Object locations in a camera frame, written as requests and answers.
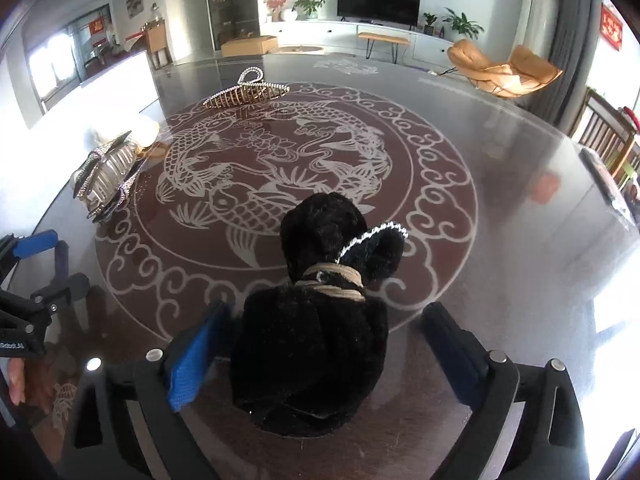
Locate silver glitter bow hair clip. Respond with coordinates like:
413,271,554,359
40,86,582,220
70,131,144,223

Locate black velvet scrunchie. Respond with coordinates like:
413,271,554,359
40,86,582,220
230,192,408,439

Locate person's left hand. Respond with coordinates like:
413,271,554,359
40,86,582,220
6,358,26,405

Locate white partition board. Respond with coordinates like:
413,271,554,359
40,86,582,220
0,54,165,235

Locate gold pearl hair claw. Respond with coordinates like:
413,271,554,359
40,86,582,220
203,66,291,110

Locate black remote control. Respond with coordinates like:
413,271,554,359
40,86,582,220
579,148,634,223

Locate cardboard box on floor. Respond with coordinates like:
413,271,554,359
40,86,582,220
221,36,279,58

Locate wooden dining chair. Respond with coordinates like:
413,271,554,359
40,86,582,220
568,88,639,188

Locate red flowers in vase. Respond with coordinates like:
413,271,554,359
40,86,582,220
264,0,288,22

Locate green potted plant left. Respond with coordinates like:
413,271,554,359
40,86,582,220
293,0,329,20

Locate green potted plant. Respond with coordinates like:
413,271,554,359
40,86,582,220
293,0,329,20
444,8,485,40

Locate orange lounge chair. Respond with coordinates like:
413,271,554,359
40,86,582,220
447,39,563,99

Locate wooden bench with hairpin legs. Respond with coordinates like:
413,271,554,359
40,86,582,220
357,32,410,64

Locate black flat television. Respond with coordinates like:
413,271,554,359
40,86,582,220
336,0,421,26

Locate white tv cabinet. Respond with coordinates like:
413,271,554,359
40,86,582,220
260,20,452,67

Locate green potted plant right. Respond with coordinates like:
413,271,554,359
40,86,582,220
444,8,485,40

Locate white standing air conditioner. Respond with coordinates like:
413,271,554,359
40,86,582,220
512,0,559,58

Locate grey curtain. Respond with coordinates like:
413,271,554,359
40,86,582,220
528,0,602,133

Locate red wall hanging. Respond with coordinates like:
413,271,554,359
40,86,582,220
600,4,624,51

